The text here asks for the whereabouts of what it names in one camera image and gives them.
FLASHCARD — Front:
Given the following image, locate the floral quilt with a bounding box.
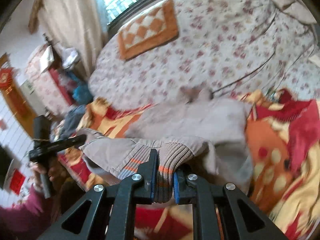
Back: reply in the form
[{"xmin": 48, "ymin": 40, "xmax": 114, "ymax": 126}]
[{"xmin": 88, "ymin": 0, "xmax": 319, "ymax": 109}]

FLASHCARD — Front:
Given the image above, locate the red orange yellow blanket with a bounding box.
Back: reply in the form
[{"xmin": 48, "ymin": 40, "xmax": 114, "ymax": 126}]
[{"xmin": 59, "ymin": 88, "xmax": 319, "ymax": 239}]

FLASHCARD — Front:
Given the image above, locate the beige curtain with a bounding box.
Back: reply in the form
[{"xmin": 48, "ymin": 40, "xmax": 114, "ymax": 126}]
[{"xmin": 38, "ymin": 0, "xmax": 107, "ymax": 79}]

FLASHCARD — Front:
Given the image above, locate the beige pillow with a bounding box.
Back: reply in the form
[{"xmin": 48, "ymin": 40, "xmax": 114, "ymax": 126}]
[{"xmin": 271, "ymin": 0, "xmax": 317, "ymax": 24}]

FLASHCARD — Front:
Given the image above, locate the beige zip jacket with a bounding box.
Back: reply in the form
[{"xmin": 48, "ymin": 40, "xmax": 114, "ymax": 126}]
[{"xmin": 80, "ymin": 89, "xmax": 253, "ymax": 203}]

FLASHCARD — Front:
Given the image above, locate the brown wooden door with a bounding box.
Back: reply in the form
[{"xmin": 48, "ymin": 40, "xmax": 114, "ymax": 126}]
[{"xmin": 1, "ymin": 53, "xmax": 37, "ymax": 138}]

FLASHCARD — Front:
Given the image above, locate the person's left hand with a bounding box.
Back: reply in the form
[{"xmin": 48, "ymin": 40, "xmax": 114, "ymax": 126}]
[{"xmin": 30, "ymin": 158, "xmax": 67, "ymax": 192}]

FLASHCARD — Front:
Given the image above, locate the orange checkered cushion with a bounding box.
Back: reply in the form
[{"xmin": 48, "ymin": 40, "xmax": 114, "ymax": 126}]
[{"xmin": 117, "ymin": 0, "xmax": 178, "ymax": 60}]

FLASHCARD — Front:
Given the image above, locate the blue cloth pile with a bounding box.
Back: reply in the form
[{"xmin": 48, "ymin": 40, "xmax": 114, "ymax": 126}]
[{"xmin": 72, "ymin": 83, "xmax": 93, "ymax": 105}]

